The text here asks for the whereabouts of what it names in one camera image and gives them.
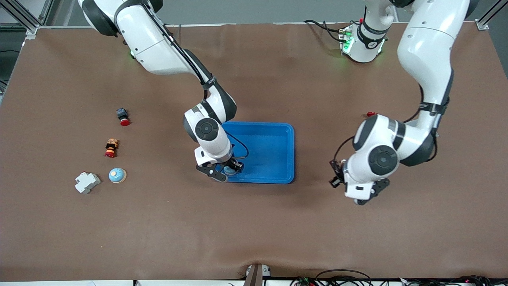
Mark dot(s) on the blue plastic tray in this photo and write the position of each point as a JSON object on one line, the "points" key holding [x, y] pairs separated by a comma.
{"points": [[270, 155]]}

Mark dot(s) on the red yellow push button switch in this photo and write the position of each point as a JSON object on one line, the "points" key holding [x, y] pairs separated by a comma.
{"points": [[111, 148]]}

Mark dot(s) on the white circuit breaker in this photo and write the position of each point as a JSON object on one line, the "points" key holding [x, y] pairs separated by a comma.
{"points": [[87, 182]]}

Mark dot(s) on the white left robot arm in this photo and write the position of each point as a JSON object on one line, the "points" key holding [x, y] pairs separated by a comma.
{"points": [[428, 47]]}

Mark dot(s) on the blue round bell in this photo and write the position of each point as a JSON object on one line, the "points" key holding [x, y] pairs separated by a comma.
{"points": [[229, 171], [117, 175]]}

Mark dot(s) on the red emergency stop button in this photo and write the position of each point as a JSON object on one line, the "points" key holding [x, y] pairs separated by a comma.
{"points": [[123, 117]]}

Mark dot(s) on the aluminium frame post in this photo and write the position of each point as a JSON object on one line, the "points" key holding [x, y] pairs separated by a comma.
{"points": [[24, 18], [490, 16]]}

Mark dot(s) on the metal table edge bracket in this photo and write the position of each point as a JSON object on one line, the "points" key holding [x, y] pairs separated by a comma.
{"points": [[256, 274]]}

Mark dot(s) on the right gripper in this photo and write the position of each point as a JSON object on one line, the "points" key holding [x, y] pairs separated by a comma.
{"points": [[234, 163]]}

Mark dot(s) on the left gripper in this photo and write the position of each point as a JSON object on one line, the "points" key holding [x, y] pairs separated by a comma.
{"points": [[337, 171]]}

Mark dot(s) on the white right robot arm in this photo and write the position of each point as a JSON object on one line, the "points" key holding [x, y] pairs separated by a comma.
{"points": [[151, 47]]}

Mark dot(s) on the brown table cover mat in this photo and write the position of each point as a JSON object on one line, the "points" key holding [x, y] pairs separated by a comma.
{"points": [[254, 230]]}

